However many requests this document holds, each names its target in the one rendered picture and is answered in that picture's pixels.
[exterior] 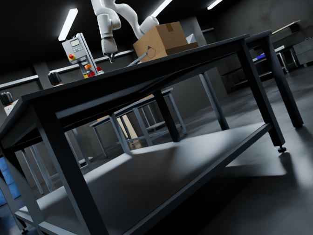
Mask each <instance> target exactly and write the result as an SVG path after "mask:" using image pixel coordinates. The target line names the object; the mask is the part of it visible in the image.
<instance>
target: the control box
mask: <svg viewBox="0 0 313 235"><path fill-rule="evenodd" d="M77 38H78V39H79V41H80V38H79V37H76V38H73V39H71V40H68V41H66V42H63V43H62V45H63V47H64V50H65V52H66V54H67V56H68V59H69V61H70V63H72V64H75V63H77V62H79V61H82V60H85V59H86V58H85V57H86V56H87V54H86V52H85V50H84V48H83V50H80V51H78V52H75V53H74V52H73V49H74V48H76V47H78V46H81V45H82V43H81V41H80V44H79V45H77V46H74V47H72V46H71V44H70V41H72V40H75V39H77ZM82 47H83V45H82ZM70 54H72V55H73V56H74V57H73V58H72V59H71V58H69V55H70Z"/></svg>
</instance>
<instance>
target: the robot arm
mask: <svg viewBox="0 0 313 235"><path fill-rule="evenodd" d="M115 1H116V0H91V2H92V5H93V9H94V12H95V14H96V16H97V20H98V24H99V29H100V33H101V38H102V51H103V55H104V56H107V57H109V59H110V62H111V63H114V61H115V60H114V56H115V55H116V54H118V52H117V46H116V42H115V40H114V38H113V33H112V30H117V29H120V28H121V22H120V19H119V17H118V15H117V13H119V14H120V15H121V16H122V17H124V18H125V19H126V20H127V21H128V22H129V24H130V25H131V26H132V28H133V30H134V33H135V35H136V37H137V39H140V38H141V37H143V36H144V35H145V34H146V33H147V32H149V31H150V30H151V29H152V28H153V27H154V26H156V25H159V23H158V20H157V18H155V17H154V16H149V17H147V18H146V19H145V21H144V22H143V23H142V24H141V26H139V25H138V22H137V14H136V12H135V11H134V10H133V9H132V8H131V7H130V6H129V5H127V4H116V3H115ZM110 54H112V56H111V55H110Z"/></svg>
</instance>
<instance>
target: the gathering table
mask: <svg viewBox="0 0 313 235"><path fill-rule="evenodd" d="M64 134H65V136H66V138H67V141H68V143H69V145H70V147H71V150H72V152H73V154H74V156H75V159H76V161H77V163H78V166H79V168H81V165H80V163H79V161H78V158H77V156H76V154H75V152H74V150H73V147H72V145H71V143H70V141H69V138H68V136H67V134H66V133H64ZM30 149H31V152H32V154H33V156H34V158H35V160H36V163H37V165H38V167H39V169H40V171H41V174H42V176H43V178H44V180H45V182H46V185H47V187H48V189H49V191H50V193H51V192H52V188H51V186H50V184H49V182H48V180H47V178H46V176H45V173H44V171H43V169H42V167H41V164H40V162H39V160H38V158H37V156H36V153H35V151H34V149H33V147H32V146H30ZM21 151H22V153H23V156H24V158H25V160H26V162H27V165H28V167H29V169H30V171H31V173H32V176H33V178H34V180H35V182H36V184H37V187H38V189H39V191H40V193H41V195H43V194H44V192H43V190H42V188H41V186H40V183H39V181H38V179H37V177H36V175H35V172H34V170H33V168H32V166H31V163H30V161H29V159H28V157H27V155H26V152H25V150H24V149H22V150H21Z"/></svg>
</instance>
